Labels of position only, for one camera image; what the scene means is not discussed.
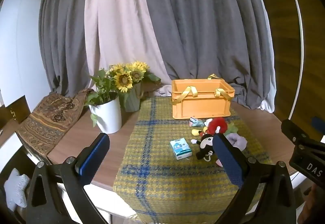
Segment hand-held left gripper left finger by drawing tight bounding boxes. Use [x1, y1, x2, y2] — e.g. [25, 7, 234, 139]
[27, 133, 111, 224]

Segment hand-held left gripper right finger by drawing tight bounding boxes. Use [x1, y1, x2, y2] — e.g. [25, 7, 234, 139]
[213, 133, 297, 224]

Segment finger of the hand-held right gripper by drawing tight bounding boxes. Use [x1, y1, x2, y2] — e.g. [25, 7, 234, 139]
[281, 119, 325, 151]
[312, 117, 325, 136]

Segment red fluffy pom-pom toy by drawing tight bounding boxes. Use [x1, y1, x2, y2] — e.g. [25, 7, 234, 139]
[206, 117, 229, 136]

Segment orange plastic crate yellow straps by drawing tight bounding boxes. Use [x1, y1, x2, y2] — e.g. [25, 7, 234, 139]
[171, 74, 235, 120]

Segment person's right hand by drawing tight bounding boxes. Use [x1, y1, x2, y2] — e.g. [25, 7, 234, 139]
[298, 183, 325, 224]

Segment purple grey plush toy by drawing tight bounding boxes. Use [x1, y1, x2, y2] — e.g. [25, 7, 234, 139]
[225, 133, 247, 151]

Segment black white plush toy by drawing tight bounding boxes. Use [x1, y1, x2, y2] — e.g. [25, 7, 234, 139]
[191, 133, 219, 162]

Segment white sheer curtain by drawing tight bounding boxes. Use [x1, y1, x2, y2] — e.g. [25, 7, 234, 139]
[259, 79, 276, 113]

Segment small teal white box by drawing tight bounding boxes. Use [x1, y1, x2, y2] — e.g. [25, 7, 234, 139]
[170, 138, 193, 160]

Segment small colourful printed pouch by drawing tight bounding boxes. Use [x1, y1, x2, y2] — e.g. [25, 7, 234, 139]
[189, 117, 204, 127]

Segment brown patterned cloth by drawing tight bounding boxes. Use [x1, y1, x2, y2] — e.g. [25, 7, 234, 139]
[16, 88, 94, 164]

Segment grey ribbed vase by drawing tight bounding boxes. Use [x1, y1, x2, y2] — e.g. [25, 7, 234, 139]
[124, 82, 143, 112]

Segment green leafy plant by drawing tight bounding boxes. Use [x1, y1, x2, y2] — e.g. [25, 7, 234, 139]
[84, 69, 120, 128]

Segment yellow blue plaid woven mat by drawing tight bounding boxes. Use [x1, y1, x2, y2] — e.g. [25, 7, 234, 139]
[113, 96, 273, 222]

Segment sunflower bouquet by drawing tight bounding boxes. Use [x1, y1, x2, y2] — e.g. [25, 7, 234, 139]
[107, 61, 161, 109]

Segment white striped cloth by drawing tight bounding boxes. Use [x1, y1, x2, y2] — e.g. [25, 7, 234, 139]
[4, 168, 29, 209]

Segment narrow grey curtain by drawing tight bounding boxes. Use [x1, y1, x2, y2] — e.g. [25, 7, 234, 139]
[38, 0, 102, 95]

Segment pink curtain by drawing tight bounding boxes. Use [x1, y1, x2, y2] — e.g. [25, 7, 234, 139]
[85, 0, 176, 95]

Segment wide grey curtain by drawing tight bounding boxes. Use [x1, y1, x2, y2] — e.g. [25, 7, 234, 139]
[140, 0, 276, 113]

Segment white curved rail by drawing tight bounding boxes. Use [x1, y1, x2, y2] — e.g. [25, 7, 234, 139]
[277, 0, 305, 189]

